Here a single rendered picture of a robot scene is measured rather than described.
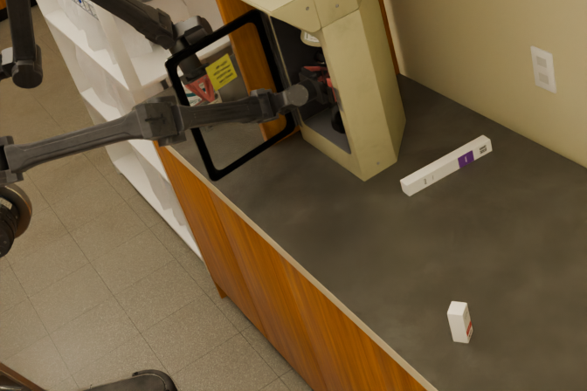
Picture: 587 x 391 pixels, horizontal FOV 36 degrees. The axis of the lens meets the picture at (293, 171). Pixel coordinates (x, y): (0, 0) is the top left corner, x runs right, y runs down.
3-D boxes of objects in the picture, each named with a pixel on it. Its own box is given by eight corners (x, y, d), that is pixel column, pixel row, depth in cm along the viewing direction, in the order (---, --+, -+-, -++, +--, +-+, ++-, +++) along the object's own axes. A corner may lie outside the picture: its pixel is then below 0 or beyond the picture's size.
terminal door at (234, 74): (296, 129, 263) (258, 7, 240) (212, 184, 251) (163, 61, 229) (295, 128, 263) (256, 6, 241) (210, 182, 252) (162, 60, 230)
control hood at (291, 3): (258, -4, 241) (247, -38, 235) (322, 29, 216) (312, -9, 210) (221, 15, 237) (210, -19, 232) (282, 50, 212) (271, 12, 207)
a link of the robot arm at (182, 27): (149, 15, 240) (153, 39, 235) (185, -5, 236) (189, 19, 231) (176, 38, 249) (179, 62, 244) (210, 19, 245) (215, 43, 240)
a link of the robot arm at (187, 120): (140, 102, 204) (152, 148, 204) (158, 95, 201) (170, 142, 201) (252, 90, 239) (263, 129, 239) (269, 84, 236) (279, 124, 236)
